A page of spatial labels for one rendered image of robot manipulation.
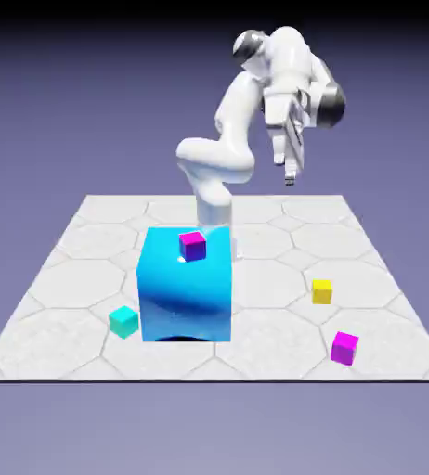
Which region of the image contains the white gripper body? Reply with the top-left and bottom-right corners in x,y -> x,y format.
264,88 -> 307,170

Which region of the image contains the small magenta cube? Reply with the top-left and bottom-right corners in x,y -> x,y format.
178,230 -> 207,263
330,330 -> 360,367

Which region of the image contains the small yellow cube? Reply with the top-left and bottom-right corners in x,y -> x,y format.
311,278 -> 333,306

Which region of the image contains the small cyan cube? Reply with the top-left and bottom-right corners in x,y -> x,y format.
108,304 -> 140,340

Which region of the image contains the large blue box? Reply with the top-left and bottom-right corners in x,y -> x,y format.
136,225 -> 233,343

